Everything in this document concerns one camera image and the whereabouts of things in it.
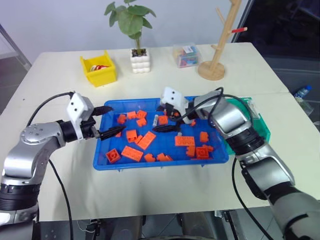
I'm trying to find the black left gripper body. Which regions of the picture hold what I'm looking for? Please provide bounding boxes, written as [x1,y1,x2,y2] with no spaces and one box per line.
[80,116,101,140]

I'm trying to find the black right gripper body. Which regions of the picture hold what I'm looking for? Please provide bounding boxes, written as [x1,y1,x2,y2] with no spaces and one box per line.
[163,102,183,120]

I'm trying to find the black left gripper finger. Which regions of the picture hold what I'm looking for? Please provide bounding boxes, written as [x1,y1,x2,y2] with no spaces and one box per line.
[91,105,115,117]
[98,125,126,141]

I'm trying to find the yellow plastic bin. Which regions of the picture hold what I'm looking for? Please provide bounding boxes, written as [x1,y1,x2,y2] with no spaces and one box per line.
[79,49,119,88]

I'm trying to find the blue plastic bin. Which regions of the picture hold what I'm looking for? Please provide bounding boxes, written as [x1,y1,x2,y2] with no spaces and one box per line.
[92,97,231,172]

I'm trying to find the green plastic bin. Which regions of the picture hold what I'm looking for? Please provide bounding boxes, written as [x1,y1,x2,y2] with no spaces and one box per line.
[221,96,272,156]

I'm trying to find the red and white small parts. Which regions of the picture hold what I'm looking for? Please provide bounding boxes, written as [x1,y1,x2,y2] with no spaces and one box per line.
[90,64,111,72]

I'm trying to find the white bubble plant pot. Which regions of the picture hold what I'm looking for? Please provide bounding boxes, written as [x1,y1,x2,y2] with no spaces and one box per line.
[129,47,153,75]

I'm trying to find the clear box of coloured pieces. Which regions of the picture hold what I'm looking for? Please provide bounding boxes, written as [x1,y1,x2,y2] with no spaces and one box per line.
[172,43,203,69]

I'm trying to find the wooden tree stand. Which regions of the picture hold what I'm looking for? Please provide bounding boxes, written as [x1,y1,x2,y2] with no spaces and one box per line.
[197,0,249,81]

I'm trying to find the green leafy plant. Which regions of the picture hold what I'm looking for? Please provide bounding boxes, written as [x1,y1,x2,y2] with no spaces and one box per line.
[104,0,157,55]

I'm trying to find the clear water bottle blue cap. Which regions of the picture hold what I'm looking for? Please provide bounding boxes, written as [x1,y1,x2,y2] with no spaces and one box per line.
[293,84,314,101]

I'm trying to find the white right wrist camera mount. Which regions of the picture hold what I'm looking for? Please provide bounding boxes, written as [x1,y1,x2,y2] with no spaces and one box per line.
[159,86,191,125]

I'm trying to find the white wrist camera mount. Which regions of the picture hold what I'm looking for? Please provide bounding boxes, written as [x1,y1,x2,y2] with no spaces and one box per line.
[159,86,191,125]
[65,92,96,140]

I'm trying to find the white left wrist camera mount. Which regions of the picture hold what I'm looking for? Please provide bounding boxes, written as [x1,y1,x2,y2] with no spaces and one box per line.
[65,92,96,140]

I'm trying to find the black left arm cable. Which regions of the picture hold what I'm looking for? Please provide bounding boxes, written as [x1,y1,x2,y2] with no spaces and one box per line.
[25,91,75,240]

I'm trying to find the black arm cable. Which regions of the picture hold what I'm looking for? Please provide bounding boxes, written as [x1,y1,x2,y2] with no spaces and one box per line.
[25,91,75,240]
[171,86,275,240]

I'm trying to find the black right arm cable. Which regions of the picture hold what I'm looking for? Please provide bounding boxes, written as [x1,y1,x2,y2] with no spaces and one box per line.
[171,86,275,240]

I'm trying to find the metal table bracket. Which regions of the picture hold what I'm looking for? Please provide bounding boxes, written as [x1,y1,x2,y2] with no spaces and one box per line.
[214,209,237,222]

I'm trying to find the grey metal frame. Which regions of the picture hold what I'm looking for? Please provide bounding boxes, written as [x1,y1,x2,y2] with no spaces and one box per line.
[0,22,33,69]

